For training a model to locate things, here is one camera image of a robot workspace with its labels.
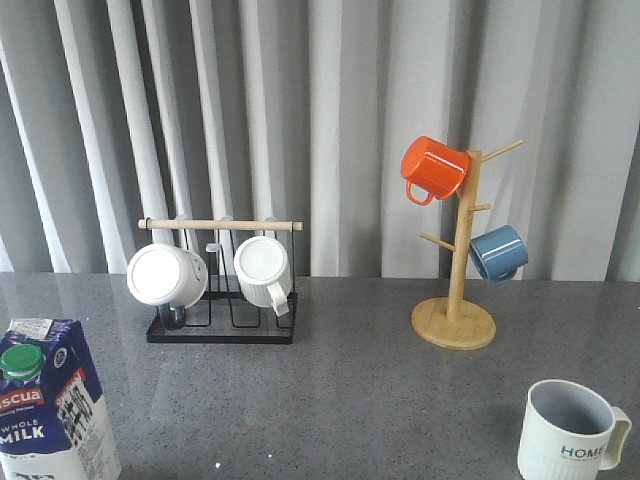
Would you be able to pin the orange enamel mug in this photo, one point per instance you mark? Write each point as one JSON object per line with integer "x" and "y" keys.
{"x": 432, "y": 170}

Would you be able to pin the blue white milk carton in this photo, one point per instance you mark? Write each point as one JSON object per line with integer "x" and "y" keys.
{"x": 54, "y": 418}

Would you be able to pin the wooden mug tree stand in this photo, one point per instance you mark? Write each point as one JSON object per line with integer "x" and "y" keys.
{"x": 452, "y": 322}

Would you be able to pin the cream ribbed HOME mug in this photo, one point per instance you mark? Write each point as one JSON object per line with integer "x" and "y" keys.
{"x": 569, "y": 432}

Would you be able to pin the black wire mug rack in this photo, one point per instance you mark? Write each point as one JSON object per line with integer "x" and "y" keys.
{"x": 223, "y": 314}

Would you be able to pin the white smiley face mug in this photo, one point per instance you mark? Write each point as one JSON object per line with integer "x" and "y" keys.
{"x": 170, "y": 278}

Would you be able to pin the grey pleated curtain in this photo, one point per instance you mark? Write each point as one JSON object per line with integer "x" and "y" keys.
{"x": 112, "y": 111}

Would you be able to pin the blue enamel mug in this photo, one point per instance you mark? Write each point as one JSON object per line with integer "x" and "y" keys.
{"x": 498, "y": 254}

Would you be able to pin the white ribbed mug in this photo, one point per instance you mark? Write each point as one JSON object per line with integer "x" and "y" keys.
{"x": 262, "y": 267}

